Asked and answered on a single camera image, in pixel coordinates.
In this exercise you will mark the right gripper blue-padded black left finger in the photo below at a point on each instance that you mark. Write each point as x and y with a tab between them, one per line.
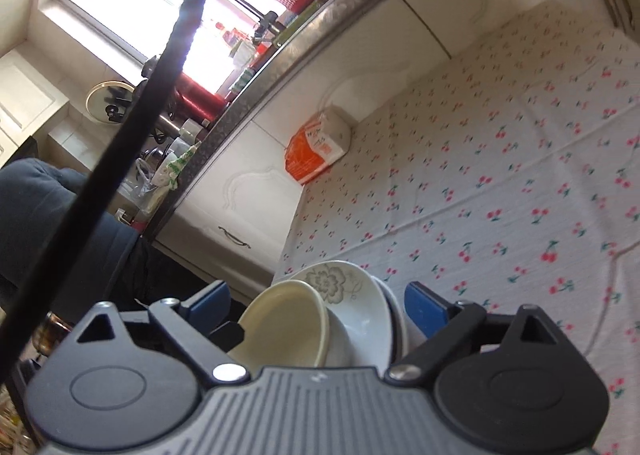
199	332

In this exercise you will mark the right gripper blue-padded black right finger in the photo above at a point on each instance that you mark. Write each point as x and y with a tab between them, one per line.
450	329

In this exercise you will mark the blue-rimmed white plate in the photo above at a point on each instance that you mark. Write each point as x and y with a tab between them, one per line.
401	328

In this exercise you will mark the large floral white plate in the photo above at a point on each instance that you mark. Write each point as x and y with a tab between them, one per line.
355	298

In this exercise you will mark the cream bowl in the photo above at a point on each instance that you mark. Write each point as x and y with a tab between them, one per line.
286	325

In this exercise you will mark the cherry print tablecloth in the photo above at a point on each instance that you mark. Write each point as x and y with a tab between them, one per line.
508	175

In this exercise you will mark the orange white packet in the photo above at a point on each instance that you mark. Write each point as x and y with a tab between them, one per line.
317	145

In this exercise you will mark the red thermos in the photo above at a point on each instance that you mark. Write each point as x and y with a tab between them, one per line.
197	102

